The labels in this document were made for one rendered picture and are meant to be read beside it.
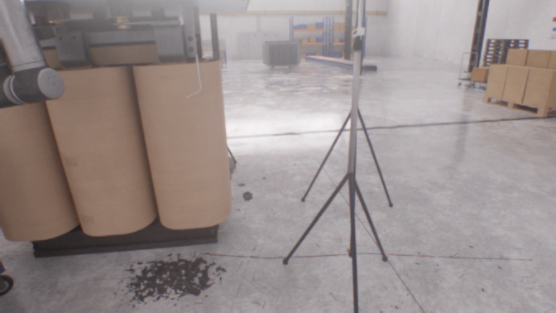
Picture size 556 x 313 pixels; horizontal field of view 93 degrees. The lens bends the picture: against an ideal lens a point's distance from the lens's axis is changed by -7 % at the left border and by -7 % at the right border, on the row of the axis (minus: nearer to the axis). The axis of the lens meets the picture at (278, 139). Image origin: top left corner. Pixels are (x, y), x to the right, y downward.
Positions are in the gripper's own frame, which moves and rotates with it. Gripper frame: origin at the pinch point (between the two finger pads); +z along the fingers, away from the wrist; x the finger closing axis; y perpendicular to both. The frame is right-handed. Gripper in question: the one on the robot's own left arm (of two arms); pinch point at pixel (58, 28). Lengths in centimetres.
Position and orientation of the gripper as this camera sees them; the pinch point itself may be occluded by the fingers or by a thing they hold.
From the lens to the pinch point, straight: 155.4
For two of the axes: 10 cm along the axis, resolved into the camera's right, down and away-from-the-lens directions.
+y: -0.6, -8.6, -5.1
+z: 1.9, -5.1, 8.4
